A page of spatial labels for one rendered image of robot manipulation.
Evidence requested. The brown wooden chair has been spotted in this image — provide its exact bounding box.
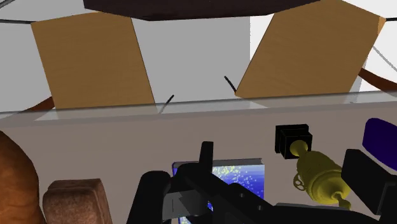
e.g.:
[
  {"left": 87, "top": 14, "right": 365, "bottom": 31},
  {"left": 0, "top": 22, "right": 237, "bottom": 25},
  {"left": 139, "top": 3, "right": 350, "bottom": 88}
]
[
  {"left": 18, "top": 11, "right": 156, "bottom": 113},
  {"left": 234, "top": 0, "right": 397, "bottom": 99}
]

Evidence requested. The blue speckled book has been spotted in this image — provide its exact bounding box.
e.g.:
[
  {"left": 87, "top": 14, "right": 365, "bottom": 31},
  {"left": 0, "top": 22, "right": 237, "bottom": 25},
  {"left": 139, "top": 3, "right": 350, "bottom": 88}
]
[{"left": 172, "top": 158, "right": 266, "bottom": 224}]

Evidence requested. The dark blue rounded object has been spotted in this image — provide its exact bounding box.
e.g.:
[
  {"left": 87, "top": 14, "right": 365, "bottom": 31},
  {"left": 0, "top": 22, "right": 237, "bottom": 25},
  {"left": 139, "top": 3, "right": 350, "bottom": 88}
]
[{"left": 362, "top": 118, "right": 397, "bottom": 172}]

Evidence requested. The reddish brown rounded object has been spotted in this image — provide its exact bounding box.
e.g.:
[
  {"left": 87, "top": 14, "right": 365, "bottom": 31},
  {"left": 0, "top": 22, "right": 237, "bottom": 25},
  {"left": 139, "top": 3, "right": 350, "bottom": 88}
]
[{"left": 0, "top": 130, "right": 44, "bottom": 224}]

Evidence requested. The gold trophy with black base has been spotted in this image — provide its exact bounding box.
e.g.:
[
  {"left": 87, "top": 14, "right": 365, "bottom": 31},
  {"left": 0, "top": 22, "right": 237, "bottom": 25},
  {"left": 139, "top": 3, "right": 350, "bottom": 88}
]
[{"left": 274, "top": 123, "right": 353, "bottom": 211}]

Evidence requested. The brown bread loaf block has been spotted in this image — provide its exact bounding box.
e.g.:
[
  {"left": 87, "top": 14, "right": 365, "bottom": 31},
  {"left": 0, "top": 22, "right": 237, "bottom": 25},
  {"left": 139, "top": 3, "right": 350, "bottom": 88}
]
[{"left": 42, "top": 178, "right": 114, "bottom": 224}]

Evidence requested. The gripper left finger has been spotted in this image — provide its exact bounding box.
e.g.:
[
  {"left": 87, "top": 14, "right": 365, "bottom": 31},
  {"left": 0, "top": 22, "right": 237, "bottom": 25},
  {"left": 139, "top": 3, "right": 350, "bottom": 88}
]
[{"left": 125, "top": 141, "right": 280, "bottom": 224}]

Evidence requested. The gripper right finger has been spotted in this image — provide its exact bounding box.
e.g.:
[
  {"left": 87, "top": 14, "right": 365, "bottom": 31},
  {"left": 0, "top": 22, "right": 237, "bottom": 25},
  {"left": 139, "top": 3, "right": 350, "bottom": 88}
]
[{"left": 341, "top": 148, "right": 397, "bottom": 224}]

